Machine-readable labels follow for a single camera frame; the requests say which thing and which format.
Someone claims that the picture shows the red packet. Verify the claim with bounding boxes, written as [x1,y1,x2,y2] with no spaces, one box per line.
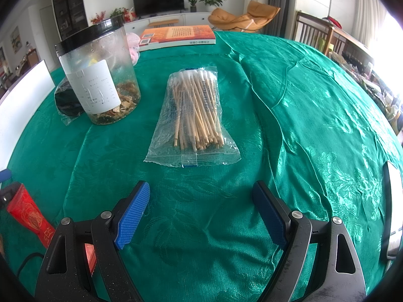
[5,182,98,274]

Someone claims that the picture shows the black item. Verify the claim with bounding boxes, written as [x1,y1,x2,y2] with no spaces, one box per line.
[54,77,85,126]

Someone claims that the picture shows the bag of wooden sticks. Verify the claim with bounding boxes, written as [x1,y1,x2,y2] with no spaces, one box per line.
[144,66,241,168]

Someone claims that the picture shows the pink mesh bath sponge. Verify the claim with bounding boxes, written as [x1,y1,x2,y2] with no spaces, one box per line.
[126,33,140,65]

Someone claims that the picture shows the white cardboard box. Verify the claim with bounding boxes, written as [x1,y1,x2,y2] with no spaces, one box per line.
[0,61,55,170]

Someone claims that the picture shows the clear jar with black lid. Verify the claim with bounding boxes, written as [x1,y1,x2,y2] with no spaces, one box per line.
[55,16,141,125]

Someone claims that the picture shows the red flower vase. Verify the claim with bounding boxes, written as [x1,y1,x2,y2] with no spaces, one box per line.
[90,11,106,25]

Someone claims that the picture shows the black display cabinet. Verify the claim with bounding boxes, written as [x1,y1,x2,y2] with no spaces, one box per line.
[52,0,88,40]

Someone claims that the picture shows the white tv cabinet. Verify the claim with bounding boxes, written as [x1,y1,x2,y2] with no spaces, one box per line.
[124,12,211,35]

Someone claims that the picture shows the orange book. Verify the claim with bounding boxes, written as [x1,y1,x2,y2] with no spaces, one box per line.
[139,25,216,52]

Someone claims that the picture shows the wooden chair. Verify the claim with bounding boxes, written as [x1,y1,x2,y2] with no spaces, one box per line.
[293,12,373,63]

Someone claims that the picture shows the small wooden bench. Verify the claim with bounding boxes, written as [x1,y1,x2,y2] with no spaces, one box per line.
[148,18,179,28]

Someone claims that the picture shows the black television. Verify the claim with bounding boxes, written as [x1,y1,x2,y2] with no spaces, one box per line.
[133,0,184,17]

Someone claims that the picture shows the orange lounge chair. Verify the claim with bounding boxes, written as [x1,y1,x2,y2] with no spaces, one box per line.
[208,1,281,33]

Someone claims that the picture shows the green potted plant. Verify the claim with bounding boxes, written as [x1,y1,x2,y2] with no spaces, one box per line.
[199,0,227,12]

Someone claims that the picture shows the grey curtain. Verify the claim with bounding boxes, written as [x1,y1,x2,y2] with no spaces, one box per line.
[264,0,296,39]

